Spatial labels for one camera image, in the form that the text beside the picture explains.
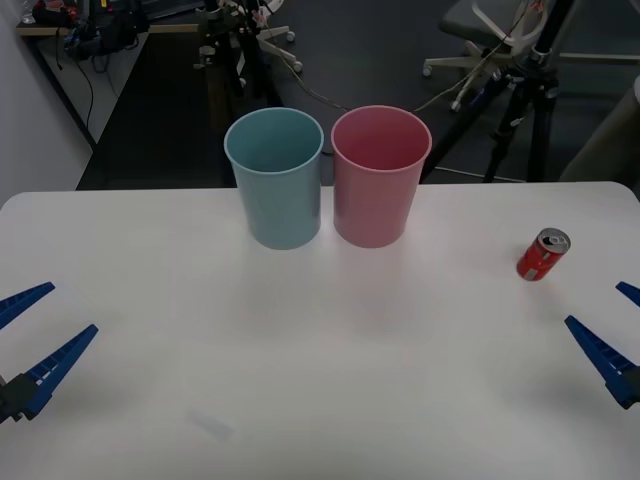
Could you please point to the black equipment stand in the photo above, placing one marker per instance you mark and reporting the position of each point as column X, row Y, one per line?
column 250, row 60

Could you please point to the person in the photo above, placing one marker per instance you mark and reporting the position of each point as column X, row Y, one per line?
column 600, row 145

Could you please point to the pale blue plastic bin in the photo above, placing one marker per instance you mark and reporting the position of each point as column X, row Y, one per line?
column 280, row 210

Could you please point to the office chair with white base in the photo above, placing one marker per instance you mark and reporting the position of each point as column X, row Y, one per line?
column 470, row 20

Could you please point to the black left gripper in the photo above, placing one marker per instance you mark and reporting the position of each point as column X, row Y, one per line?
column 4, row 402

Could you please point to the pink plastic bin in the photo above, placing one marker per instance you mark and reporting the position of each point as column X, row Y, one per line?
column 372, row 210

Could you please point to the red drink can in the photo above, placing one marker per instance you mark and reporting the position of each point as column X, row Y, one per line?
column 537, row 260

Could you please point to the white wheeled chair base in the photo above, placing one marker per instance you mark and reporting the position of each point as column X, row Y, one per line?
column 285, row 55

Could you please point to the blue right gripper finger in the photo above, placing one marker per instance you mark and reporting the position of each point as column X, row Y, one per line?
column 605, row 357
column 631, row 292

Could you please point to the black camera tripod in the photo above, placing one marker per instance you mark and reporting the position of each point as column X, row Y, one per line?
column 542, row 125

